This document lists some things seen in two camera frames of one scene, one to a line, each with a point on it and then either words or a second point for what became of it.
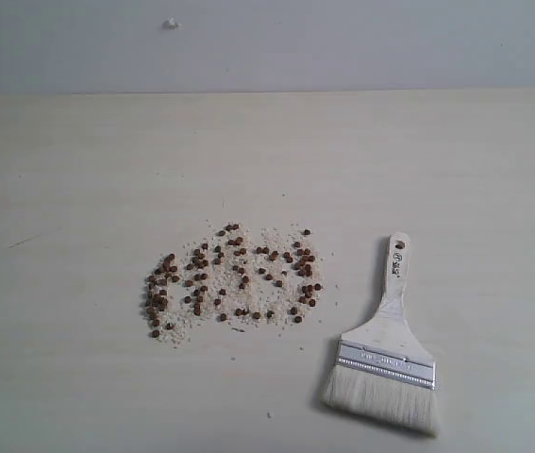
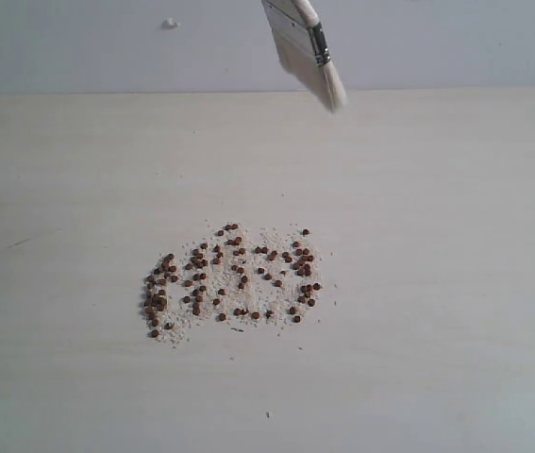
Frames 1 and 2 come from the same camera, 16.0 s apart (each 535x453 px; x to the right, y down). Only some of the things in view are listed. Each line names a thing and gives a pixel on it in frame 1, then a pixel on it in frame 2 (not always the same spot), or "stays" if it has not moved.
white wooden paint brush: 383,368 → 303,50
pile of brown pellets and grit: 234,275 stays
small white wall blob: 171,24 stays
